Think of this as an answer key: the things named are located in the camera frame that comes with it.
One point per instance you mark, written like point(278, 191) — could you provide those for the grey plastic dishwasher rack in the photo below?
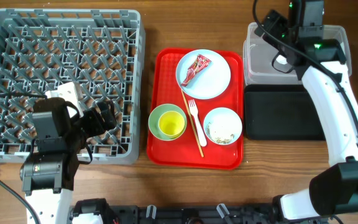
point(101, 50)

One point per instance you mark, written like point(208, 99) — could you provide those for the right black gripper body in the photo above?
point(276, 27)

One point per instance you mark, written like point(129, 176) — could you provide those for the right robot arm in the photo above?
point(321, 65)

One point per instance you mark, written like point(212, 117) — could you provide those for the green plastic bowl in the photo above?
point(156, 114)

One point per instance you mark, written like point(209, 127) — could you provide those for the single wooden chopstick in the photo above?
point(192, 124)

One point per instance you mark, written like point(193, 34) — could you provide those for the black rectangular tray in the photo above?
point(280, 112)

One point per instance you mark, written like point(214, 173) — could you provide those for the white plastic fork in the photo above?
point(199, 129)

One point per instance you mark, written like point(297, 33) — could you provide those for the light blue small bowl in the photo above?
point(222, 126)

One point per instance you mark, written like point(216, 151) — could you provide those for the clear plastic bin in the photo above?
point(258, 55)

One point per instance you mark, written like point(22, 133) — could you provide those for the red snack wrapper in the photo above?
point(197, 66)

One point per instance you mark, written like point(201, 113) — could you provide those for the light blue round plate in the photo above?
point(208, 83)

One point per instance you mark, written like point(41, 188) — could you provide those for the red plastic serving tray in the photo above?
point(184, 150)

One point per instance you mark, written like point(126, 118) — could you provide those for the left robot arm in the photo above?
point(48, 173)

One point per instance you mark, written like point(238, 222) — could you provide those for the yellow plastic cup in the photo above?
point(171, 124)

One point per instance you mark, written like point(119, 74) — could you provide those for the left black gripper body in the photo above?
point(91, 125)

